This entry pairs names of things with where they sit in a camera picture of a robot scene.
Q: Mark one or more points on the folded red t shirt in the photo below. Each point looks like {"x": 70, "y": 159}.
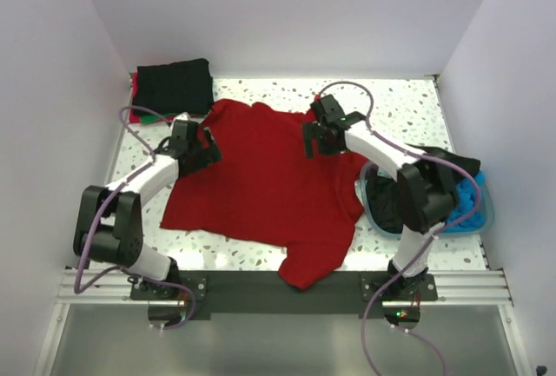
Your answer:
{"x": 133, "y": 118}

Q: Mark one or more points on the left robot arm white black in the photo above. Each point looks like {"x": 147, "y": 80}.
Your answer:
{"x": 109, "y": 232}

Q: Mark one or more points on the blue plastic basket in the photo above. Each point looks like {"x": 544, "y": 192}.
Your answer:
{"x": 486, "y": 203}

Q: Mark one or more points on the black t shirt in basket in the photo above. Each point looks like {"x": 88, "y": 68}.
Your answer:
{"x": 382, "y": 198}

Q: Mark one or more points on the folded black t shirt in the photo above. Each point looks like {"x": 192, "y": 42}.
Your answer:
{"x": 174, "y": 88}

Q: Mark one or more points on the red t shirt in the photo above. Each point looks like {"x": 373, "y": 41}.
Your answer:
{"x": 133, "y": 118}
{"x": 265, "y": 189}

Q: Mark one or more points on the blue t shirt in basket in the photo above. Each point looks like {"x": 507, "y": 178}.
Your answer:
{"x": 467, "y": 200}

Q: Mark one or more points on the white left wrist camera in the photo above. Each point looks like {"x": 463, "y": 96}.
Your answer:
{"x": 182, "y": 117}

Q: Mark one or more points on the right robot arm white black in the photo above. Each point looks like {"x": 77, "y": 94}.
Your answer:
{"x": 427, "y": 191}

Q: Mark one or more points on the folded green t shirt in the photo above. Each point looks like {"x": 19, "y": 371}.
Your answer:
{"x": 151, "y": 119}

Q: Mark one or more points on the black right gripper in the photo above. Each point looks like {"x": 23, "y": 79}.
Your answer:
{"x": 311, "y": 131}

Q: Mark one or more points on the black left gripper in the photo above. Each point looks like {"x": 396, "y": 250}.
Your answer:
{"x": 208, "y": 155}

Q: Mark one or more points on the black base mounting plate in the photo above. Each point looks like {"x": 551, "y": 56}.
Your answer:
{"x": 211, "y": 292}

